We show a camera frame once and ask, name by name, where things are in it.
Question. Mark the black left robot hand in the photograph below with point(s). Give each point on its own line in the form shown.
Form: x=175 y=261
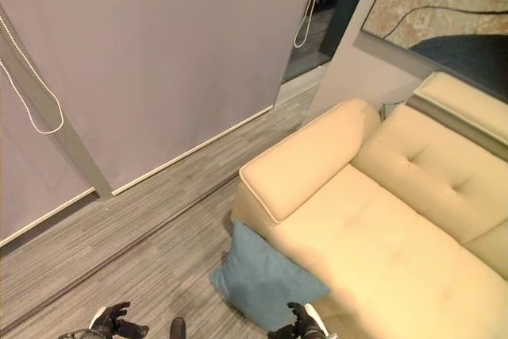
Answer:
x=112 y=318

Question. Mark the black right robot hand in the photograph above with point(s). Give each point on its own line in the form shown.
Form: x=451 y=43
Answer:
x=302 y=322

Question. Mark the cream leather sofa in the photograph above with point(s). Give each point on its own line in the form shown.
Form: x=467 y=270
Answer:
x=381 y=220

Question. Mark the blue square cushion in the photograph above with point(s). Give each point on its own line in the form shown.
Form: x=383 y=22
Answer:
x=265 y=275

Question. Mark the dark robot foot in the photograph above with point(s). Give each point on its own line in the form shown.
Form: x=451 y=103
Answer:
x=177 y=328

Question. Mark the narrow grey roller blind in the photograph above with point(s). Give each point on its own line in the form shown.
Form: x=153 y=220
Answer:
x=28 y=148

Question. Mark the large grey roller blind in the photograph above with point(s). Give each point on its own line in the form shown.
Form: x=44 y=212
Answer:
x=151 y=65

